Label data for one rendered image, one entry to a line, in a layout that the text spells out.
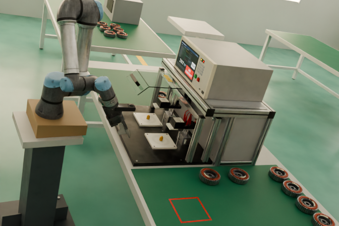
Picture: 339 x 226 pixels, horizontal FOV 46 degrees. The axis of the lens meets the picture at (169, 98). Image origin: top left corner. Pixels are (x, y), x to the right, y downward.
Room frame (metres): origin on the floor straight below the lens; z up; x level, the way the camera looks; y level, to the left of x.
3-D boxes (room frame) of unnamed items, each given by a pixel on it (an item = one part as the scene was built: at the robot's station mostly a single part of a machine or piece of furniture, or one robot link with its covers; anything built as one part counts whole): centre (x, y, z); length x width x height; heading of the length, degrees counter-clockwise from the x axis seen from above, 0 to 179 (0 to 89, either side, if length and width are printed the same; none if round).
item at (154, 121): (2.22, 0.10, 0.78); 0.15 x 0.15 x 0.01; 27
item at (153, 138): (2.01, -0.01, 0.78); 0.15 x 0.15 x 0.01; 27
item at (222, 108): (2.26, -0.24, 1.09); 0.68 x 0.44 x 0.05; 27
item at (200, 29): (3.18, -0.05, 0.98); 0.37 x 0.35 x 0.46; 27
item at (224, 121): (2.23, -0.18, 0.92); 0.66 x 0.01 x 0.30; 27
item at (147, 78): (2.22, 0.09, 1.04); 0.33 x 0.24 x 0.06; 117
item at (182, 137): (2.07, -0.14, 0.80); 0.08 x 0.05 x 0.06; 27
